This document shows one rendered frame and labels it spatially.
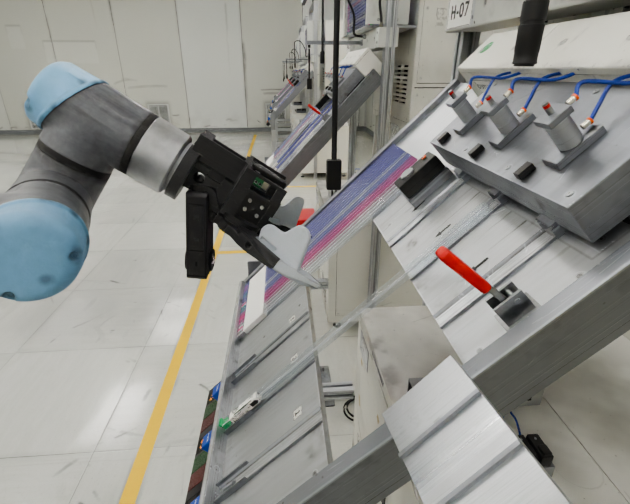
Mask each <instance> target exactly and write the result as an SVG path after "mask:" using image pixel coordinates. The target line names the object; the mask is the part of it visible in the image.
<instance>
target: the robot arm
mask: <svg viewBox="0 0 630 504"><path fill-rule="evenodd" d="M27 96H28V98H27V100H26V101H25V103H24V109H25V113H26V115H27V117H28V118H29V120H31V121H32V122H34V123H35V124H36V125H37V127H38V128H40V129H42V131H41V133H40V135H39V139H38V141H37V143H36V145H35V147H34V149H33V151H32V153H31V154H30V156H29V158H28V160H27V162H26V164H25V166H24V167H23V169H22V171H21V173H20V175H19V177H18V178H17V180H16V181H15V182H14V183H13V185H12V186H11V187H10V188H9V189H8V190H7V191H6V192H5V193H0V297H3V298H6V299H11V300H15V301H20V302H29V301H37V300H42V299H46V298H49V297H51V296H54V295H56V294H58V293H60V292H61V291H63V290H64V289H66V288H67V287H68V286H69V285H70V284H71V283H72V282H73V281H74V280H75V279H76V277H77V275H78V274H79V272H80V270H81V269H82V266H83V264H84V261H85V259H86V257H87V254H88V251H89V245H90V238H89V228H90V223H91V216H92V210H93V207H94V205H95V203H96V202H97V200H98V198H99V196H100V194H101V193H102V191H103V189H104V187H105V185H106V184H107V182H108V180H109V178H110V176H111V174H112V171H113V169H114V168H115V169H116V170H118V171H120V172H122V173H124V174H126V175H127V176H129V177H131V178H133V179H134V180H136V181H138V182H140V183H141V184H143V185H145V186H147V187H148V188H150V189H152V190H154V191H156V192H157V193H160V192H162V191H163V190H165V192H164V194H165V195H167V196H168V197H170V198H172V199H174V200H175V199H176V198H177V196H178V195H179V194H180V192H181V191H182V189H183V187H186V188H188V190H187V191H186V252H185V269H186V276H187V278H196V279H207V277H208V274H209V272H210V271H212V270H213V268H214V264H215V249H213V224H214V223H216V224H217V226H218V228H219V229H220V230H221V231H223V232H224V233H226V234H227V235H229V236H230V237H231V238H232V239H233V240H234V241H235V243H236V244H237V245H239V246H240V247H241V248H242V249H243V250H244V251H246V252H247V253H248V254H250V255H251V256H252V257H254V258H255V259H257V260H258V261H260V262H261V263H263V264H264V265H266V266H267V267H269V268H270V269H273V270H275V271H276V272H278V273H279V274H281V275H283V276H285V277H286V278H288V279H290V280H292V281H294V282H296V283H298V284H300V285H303V286H307V287H311V288H315V289H318V288H319V287H320V286H321V285H322V284H321V283H319V282H318V281H317V280H316V279H315V278H314V277H313V276H311V275H310V274H309V273H308V272H306V271H305V270H303V269H302V268H301V266H302V263H303V260H304V257H305V254H306V252H307V249H308V246H309V243H310V240H311V237H312V236H311V234H310V231H309V230H308V229H307V228H306V227H304V226H303V225H298V226H296V225H297V222H298V219H299V217H300V214H301V211H302V209H303V206H304V199H303V198H302V197H299V196H296V197H294V198H293V199H291V200H290V201H289V202H287V203H286V204H285V205H281V201H282V200H283V198H284V197H285V195H286V193H287V191H286V190H284V188H285V187H286V185H287V182H286V181H285V179H286V177H285V176H284V175H282V174H281V173H279V172H277V171H276V170H274V169H273V168H271V167H270V166H268V165H267V164H265V163H263V162H262V161H260V160H259V159H257V158H256V157H254V156H252V155H251V156H250V157H249V156H247V157H246V158H245V157H244V156H242V155H240V154H239V153H237V152H236V151H234V150H232V149H231V148H229V147H228V146H226V145H225V144H223V143H221V142H220V141H218V140H217V139H215V138H216V135H214V134H213V133H211V132H209V131H208V130H205V131H204V133H201V134H200V136H199V137H198V139H197V141H195V143H194V144H193V143H192V137H191V136H190V135H188V134H187V133H185V132H184V131H182V130H180V129H179V128H177V127H176V126H174V125H172V124H171V123H169V122H167V121H166V120H164V119H163V118H160V117H159V116H157V115H156V114H154V113H153V112H151V111H149V110H148V109H146V108H145V107H143V106H141V105H140V104H138V103H137V102H135V101H133V100H132V99H130V98H129V97H127V96H125V95H124V94H122V93H121V92H119V91H118V90H116V89H114V88H113V87H111V86H110V85H109V83H108V82H106V81H104V80H100V79H99V78H97V77H95V76H93V75H92V74H90V73H88V72H86V71H84V70H83V69H81V68H79V67H77V66H76V65H74V64H72V63H69V62H55V63H52V64H50V65H48V66H47V67H45V68H44V69H43V70H41V72H40V73H39V74H38V75H37V76H36V77H35V79H34V80H33V82H32V83H31V85H30V87H29V89H28V91H27ZM261 165H262V166H261ZM263 166H264V167H263ZM266 168H267V169H266ZM269 170H270V171H269ZM271 171H272V172H273V173H272V172H271ZM198 172H200V173H202V174H203V175H204V176H203V175H202V174H198ZM274 173H275V174H274Z"/></svg>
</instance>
